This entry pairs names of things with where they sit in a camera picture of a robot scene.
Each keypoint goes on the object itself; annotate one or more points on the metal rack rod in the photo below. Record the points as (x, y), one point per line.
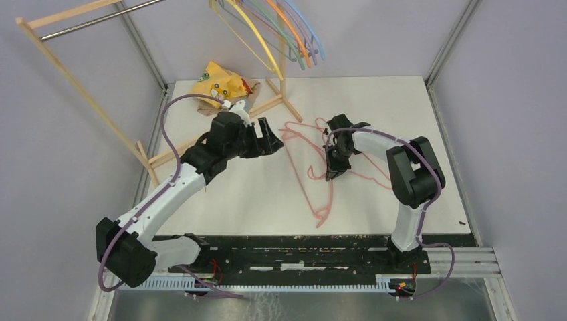
(81, 26)

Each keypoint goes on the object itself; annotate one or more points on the white slotted cable duct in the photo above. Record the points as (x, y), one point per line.
(188, 283)

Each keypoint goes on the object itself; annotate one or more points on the beige cloth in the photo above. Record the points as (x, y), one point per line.
(207, 107)

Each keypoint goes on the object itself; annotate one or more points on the pink wire hanger upper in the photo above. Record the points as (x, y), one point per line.
(309, 131)

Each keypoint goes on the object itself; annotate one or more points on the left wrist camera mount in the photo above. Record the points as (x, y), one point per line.
(241, 108)

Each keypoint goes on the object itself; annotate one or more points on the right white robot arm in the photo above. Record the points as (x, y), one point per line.
(416, 177)

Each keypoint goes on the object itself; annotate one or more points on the green hanger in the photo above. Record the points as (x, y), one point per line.
(276, 18)

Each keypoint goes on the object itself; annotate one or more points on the purple hanger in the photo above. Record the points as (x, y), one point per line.
(297, 31)

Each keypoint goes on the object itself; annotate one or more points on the yellow hanger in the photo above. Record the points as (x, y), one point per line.
(271, 63)

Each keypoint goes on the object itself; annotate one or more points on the light blue hanger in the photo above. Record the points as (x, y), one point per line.
(316, 49)

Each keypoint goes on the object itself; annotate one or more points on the yellow garment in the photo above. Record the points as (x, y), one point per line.
(221, 83)

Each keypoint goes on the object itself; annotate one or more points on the orange hanger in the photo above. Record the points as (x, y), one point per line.
(292, 31)

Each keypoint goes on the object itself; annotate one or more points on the pink plastic hanger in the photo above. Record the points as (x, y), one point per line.
(322, 213)

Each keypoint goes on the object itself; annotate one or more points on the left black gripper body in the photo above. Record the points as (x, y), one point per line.
(249, 146)

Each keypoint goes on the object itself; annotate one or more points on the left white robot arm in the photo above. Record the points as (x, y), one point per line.
(126, 246)

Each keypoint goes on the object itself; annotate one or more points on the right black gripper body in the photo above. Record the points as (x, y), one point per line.
(337, 158)

